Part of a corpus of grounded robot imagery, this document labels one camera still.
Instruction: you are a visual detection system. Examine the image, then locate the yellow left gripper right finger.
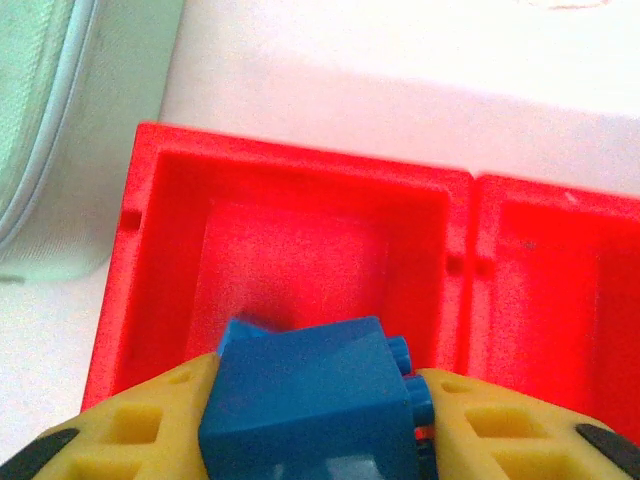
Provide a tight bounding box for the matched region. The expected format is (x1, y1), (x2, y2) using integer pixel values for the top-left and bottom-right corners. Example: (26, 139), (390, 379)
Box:
(417, 368), (640, 480)

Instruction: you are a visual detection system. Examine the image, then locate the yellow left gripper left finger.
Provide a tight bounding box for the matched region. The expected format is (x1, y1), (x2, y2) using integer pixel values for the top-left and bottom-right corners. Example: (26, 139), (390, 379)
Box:
(9, 352), (222, 480)

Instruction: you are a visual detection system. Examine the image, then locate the blue lego brick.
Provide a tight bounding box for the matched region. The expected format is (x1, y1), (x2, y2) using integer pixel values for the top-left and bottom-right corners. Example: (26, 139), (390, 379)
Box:
(198, 315), (436, 480)

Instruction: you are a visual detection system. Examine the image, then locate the red plastic bin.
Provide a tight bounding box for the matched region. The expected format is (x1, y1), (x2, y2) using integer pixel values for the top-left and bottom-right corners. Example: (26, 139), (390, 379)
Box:
(81, 121), (476, 446)
(469, 172), (640, 444)

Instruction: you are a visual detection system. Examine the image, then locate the mint green zipper pouch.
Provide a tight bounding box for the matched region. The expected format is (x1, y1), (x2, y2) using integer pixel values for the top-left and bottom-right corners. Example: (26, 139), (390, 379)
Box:
(0, 0), (184, 282)

